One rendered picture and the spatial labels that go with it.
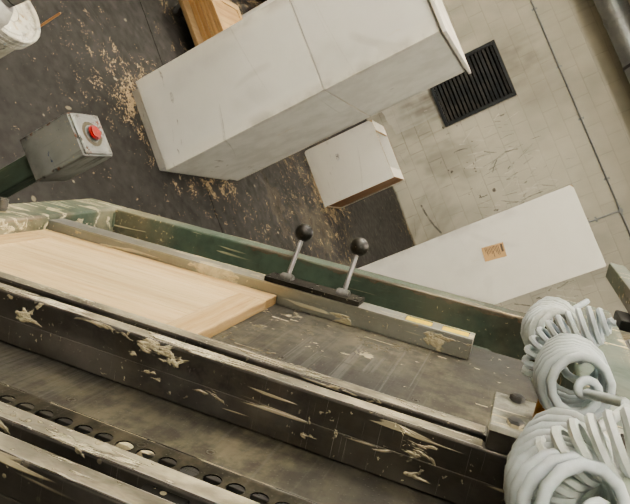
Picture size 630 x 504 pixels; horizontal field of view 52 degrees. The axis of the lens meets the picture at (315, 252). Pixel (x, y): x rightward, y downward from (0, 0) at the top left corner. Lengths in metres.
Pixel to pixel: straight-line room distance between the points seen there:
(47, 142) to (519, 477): 1.55
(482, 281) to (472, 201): 4.51
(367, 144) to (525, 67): 3.70
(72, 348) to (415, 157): 8.55
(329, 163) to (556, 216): 2.41
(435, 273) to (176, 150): 2.04
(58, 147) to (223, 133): 1.95
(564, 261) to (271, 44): 2.39
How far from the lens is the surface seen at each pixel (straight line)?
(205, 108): 3.70
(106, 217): 1.73
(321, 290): 1.26
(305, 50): 3.50
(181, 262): 1.37
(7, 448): 0.58
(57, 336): 0.90
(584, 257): 4.62
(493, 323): 1.45
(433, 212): 9.17
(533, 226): 4.62
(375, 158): 6.05
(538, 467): 0.40
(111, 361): 0.86
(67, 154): 1.75
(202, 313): 1.10
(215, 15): 4.95
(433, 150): 9.24
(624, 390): 0.97
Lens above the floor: 1.89
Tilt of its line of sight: 20 degrees down
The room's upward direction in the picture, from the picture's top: 67 degrees clockwise
